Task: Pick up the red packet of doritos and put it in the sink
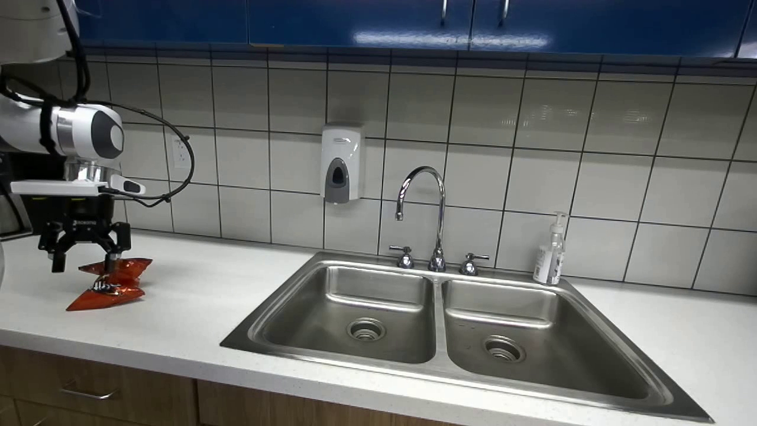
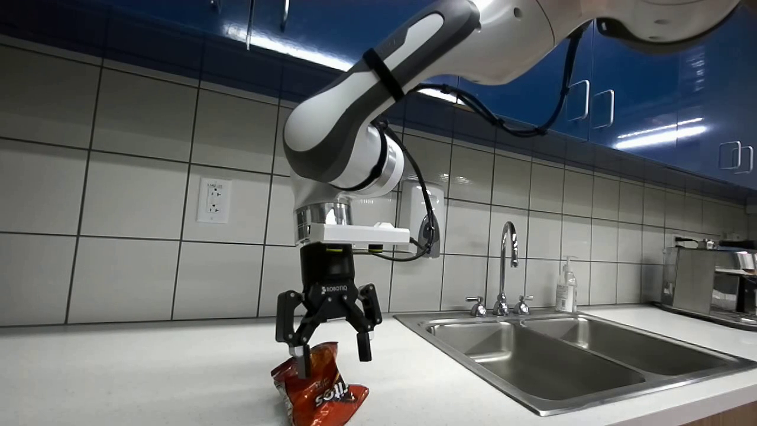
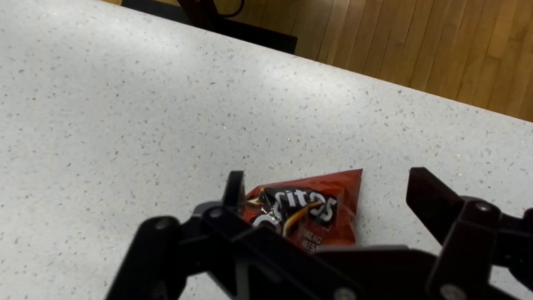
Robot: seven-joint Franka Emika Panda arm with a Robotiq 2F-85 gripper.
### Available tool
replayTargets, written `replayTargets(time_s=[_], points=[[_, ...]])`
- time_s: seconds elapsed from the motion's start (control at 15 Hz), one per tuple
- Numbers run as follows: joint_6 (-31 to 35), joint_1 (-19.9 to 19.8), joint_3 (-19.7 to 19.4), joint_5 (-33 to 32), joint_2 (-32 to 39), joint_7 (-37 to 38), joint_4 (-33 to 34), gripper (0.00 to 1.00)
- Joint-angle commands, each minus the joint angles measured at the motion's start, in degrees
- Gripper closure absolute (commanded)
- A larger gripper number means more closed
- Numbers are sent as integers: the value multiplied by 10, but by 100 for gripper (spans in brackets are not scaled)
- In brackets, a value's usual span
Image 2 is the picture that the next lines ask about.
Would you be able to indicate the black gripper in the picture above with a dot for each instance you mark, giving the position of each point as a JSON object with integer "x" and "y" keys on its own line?
{"x": 328, "y": 272}

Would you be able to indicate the red Doritos chip packet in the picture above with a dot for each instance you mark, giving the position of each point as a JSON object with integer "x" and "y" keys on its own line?
{"x": 310, "y": 393}

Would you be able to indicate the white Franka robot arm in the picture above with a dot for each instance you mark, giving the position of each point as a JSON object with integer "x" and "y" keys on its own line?
{"x": 346, "y": 118}

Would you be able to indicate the stainless steel double sink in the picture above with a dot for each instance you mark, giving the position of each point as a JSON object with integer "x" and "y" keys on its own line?
{"x": 553, "y": 370}

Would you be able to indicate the white electrical outlet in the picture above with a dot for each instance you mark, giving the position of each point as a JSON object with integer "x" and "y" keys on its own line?
{"x": 213, "y": 202}

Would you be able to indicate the chrome gooseneck faucet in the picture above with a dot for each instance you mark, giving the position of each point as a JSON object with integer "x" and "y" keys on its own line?
{"x": 502, "y": 274}

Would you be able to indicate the clear soap pump bottle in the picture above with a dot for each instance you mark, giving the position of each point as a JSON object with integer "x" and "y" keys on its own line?
{"x": 566, "y": 295}

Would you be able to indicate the stainless steel coffee machine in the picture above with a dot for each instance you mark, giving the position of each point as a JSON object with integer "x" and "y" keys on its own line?
{"x": 694, "y": 280}

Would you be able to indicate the white wall soap dispenser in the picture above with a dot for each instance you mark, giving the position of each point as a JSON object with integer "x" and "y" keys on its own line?
{"x": 415, "y": 214}

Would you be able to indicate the blue wall cabinet row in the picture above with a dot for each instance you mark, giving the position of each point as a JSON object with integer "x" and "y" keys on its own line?
{"x": 653, "y": 85}

